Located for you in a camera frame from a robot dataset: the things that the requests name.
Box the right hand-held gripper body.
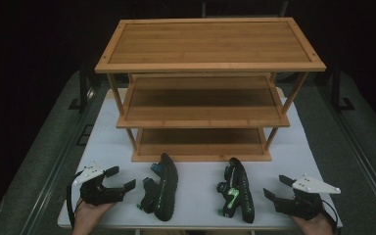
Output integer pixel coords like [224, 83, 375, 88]
[273, 174, 342, 220]

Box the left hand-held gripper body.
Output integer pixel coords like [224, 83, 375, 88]
[72, 161, 127, 207]

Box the black sandal with green accents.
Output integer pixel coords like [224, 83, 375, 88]
[136, 152, 179, 222]
[216, 157, 256, 225]

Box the three-tier wooden shelf rack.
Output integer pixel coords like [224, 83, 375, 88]
[94, 17, 327, 164]

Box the person's right hand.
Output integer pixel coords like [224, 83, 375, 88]
[290, 211, 335, 235]

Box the person's left hand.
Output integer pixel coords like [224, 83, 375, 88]
[72, 199, 118, 235]

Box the black metal stand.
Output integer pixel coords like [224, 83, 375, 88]
[68, 61, 90, 114]
[330, 61, 356, 113]

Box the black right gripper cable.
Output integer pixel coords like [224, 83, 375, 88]
[321, 199, 340, 233]

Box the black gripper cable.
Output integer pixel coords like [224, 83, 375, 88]
[321, 199, 340, 233]
[65, 170, 84, 230]

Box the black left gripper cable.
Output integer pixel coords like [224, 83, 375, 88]
[65, 170, 84, 230]

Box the metal floor rail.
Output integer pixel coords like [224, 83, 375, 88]
[19, 87, 98, 235]
[317, 82, 376, 220]

